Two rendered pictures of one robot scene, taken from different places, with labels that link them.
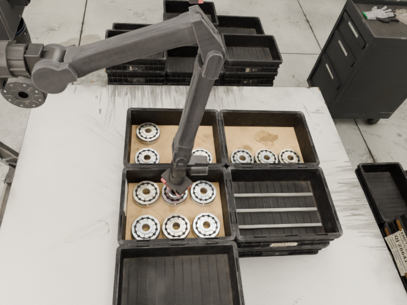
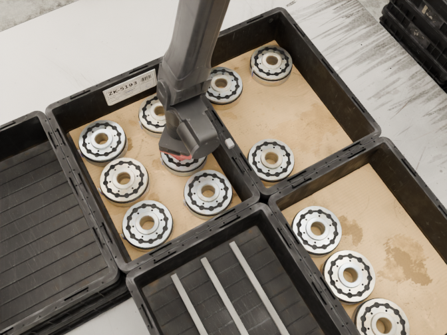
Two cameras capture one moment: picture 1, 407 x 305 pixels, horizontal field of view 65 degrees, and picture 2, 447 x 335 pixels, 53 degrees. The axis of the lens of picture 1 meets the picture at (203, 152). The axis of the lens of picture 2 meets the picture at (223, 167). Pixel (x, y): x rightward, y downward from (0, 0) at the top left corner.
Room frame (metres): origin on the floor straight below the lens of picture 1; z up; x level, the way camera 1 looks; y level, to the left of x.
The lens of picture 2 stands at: (0.52, -0.36, 1.75)
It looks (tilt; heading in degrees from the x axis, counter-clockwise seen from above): 66 degrees down; 70
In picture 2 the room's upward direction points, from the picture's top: 4 degrees clockwise
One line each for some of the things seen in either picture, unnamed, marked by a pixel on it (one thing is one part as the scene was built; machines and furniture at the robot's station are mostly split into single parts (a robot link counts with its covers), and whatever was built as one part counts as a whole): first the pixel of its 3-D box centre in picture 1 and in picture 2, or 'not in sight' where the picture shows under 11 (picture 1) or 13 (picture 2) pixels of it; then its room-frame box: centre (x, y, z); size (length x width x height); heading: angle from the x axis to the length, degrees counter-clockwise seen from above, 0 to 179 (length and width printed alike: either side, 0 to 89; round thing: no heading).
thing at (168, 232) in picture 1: (175, 226); (124, 179); (0.45, 0.04, 0.86); 0.10 x 0.10 x 0.01
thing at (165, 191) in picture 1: (174, 191); (183, 149); (0.58, 0.08, 0.86); 0.10 x 0.10 x 0.01
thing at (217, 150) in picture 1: (174, 144); (270, 106); (0.80, 0.13, 0.87); 0.40 x 0.30 x 0.11; 104
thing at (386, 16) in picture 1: (379, 13); not in sight; (2.21, -0.98, 0.88); 0.25 x 0.19 x 0.03; 106
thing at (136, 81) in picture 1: (137, 69); (442, 26); (1.74, 0.59, 0.37); 0.40 x 0.30 x 0.45; 106
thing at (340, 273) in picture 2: (266, 157); (350, 274); (0.83, -0.27, 0.86); 0.05 x 0.05 x 0.01
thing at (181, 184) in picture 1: (177, 176); (181, 123); (0.58, 0.08, 0.98); 0.10 x 0.07 x 0.07; 59
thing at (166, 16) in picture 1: (188, 37); not in sight; (2.24, 0.31, 0.37); 0.40 x 0.30 x 0.45; 106
